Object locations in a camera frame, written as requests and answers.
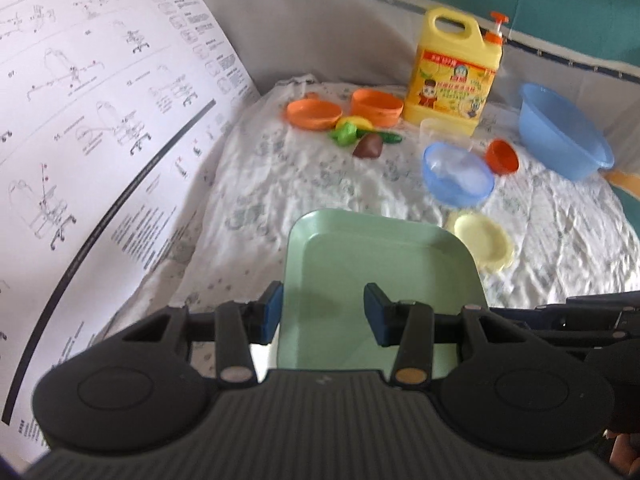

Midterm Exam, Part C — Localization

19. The large blue basin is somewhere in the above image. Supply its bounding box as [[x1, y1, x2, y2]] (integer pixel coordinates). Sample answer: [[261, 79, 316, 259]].
[[517, 82, 615, 182]]

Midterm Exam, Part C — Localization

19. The person's right hand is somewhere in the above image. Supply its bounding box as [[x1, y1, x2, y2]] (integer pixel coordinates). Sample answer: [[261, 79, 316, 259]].
[[606, 431, 640, 477]]

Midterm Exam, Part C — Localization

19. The brown toy vegetable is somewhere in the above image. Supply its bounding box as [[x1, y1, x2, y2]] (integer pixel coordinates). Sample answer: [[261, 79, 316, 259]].
[[352, 133, 385, 160]]

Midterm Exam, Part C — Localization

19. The pale yellow flower plate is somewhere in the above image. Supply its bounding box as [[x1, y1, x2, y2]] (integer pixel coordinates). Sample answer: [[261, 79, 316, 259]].
[[446, 211, 516, 273]]

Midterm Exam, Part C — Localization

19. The white printed cloth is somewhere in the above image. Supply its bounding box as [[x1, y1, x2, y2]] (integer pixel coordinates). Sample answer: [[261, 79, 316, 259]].
[[102, 74, 640, 361]]

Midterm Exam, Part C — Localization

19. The green toy vegetable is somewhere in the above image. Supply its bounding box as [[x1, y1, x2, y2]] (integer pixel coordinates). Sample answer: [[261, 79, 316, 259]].
[[328, 123, 359, 147]]

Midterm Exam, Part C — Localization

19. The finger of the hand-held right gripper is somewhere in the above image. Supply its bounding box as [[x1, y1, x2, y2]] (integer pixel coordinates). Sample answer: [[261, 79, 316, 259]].
[[492, 290, 640, 348]]

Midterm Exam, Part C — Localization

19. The green square plate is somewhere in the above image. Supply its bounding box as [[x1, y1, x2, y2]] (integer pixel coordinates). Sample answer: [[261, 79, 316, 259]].
[[275, 209, 489, 380]]

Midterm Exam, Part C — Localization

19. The yellow toy fruit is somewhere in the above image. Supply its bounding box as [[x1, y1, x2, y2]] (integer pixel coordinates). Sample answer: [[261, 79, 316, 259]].
[[336, 115, 374, 134]]

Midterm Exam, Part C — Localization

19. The orange round container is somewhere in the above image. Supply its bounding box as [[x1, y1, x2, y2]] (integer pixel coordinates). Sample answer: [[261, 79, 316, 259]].
[[349, 88, 405, 129]]

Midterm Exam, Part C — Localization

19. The teal and white blanket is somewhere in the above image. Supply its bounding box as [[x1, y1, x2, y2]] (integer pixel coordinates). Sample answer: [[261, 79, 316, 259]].
[[195, 0, 640, 201]]

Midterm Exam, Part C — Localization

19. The yellow detergent jug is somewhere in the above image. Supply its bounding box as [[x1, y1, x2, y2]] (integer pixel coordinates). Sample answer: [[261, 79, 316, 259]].
[[402, 5, 510, 137]]

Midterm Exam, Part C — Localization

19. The orange plate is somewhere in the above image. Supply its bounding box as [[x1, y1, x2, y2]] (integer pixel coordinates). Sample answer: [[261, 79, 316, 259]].
[[286, 93, 345, 132]]

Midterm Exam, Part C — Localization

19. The clear plastic cup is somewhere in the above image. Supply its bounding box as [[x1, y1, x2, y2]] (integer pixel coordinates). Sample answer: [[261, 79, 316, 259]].
[[419, 118, 475, 154]]

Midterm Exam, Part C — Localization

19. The white instruction sheet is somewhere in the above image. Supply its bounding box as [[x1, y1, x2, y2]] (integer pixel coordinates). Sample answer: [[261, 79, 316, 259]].
[[0, 0, 261, 464]]

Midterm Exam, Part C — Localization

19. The small blue bowl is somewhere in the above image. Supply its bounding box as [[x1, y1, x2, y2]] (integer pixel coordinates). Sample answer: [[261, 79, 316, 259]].
[[422, 141, 496, 207]]

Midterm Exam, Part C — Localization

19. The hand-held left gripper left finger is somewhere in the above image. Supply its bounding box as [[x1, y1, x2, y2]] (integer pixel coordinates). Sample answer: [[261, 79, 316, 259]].
[[121, 280, 284, 389]]

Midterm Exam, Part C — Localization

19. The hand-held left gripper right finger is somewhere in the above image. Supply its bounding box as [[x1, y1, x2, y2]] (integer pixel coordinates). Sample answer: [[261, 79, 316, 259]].
[[363, 282, 546, 388]]

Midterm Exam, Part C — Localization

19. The small orange bowl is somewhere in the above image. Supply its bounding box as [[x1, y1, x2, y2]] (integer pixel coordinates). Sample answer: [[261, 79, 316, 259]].
[[485, 138, 521, 176]]

